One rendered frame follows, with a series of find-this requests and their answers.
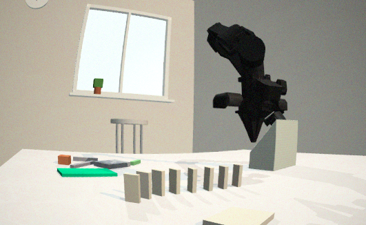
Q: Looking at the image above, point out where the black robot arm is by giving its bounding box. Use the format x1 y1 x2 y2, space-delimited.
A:
207 23 287 126

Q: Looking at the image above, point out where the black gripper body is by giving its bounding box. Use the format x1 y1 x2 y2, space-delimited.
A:
212 70 287 112

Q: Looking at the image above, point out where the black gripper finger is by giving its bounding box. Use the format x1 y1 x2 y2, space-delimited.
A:
235 109 259 143
255 110 272 143

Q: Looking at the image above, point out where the orange block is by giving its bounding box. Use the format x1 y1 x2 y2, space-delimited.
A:
58 155 71 165

